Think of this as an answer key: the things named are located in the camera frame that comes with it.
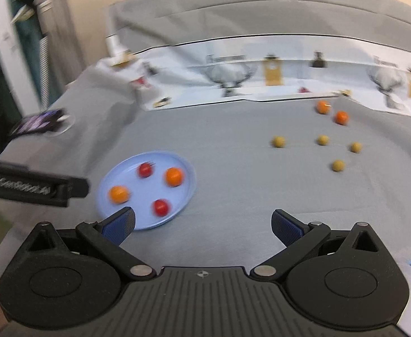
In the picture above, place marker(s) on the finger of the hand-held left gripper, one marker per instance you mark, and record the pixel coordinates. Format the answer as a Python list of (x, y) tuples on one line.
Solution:
[(75, 187)]

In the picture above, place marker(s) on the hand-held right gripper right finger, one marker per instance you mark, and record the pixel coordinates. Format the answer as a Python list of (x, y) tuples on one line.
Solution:
[(287, 228)]

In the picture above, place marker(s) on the yellow-green tomato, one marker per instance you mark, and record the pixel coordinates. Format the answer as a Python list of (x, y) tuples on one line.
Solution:
[(278, 141), (355, 147), (322, 140), (338, 165)]

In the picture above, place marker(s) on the white deer-printed cloth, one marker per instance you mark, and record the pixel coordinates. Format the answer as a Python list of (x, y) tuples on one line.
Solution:
[(297, 77)]

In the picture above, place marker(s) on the blue plastic plate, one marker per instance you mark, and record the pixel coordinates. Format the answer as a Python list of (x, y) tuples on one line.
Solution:
[(142, 191)]

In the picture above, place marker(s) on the orange tomato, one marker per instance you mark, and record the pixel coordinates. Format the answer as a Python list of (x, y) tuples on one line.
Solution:
[(341, 117), (322, 106)]

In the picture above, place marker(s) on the white frame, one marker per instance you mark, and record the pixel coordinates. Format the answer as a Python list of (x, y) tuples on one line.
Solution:
[(8, 42)]

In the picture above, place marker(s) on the black smartphone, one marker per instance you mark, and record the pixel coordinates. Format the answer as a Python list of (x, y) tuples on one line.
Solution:
[(36, 123)]

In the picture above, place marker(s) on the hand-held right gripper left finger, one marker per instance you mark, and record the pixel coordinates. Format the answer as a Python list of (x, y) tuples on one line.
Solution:
[(119, 226)]

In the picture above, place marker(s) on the red cherry tomato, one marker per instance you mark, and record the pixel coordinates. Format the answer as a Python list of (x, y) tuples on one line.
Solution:
[(161, 207), (145, 170)]

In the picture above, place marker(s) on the teal curtain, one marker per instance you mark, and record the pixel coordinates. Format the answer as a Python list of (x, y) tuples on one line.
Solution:
[(29, 49)]

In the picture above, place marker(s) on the grey bed sheet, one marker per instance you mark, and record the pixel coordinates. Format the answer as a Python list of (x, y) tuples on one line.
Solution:
[(226, 168)]

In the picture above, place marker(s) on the plastic-wrapped orange mandarin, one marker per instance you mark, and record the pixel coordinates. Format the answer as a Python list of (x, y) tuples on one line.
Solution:
[(118, 194)]

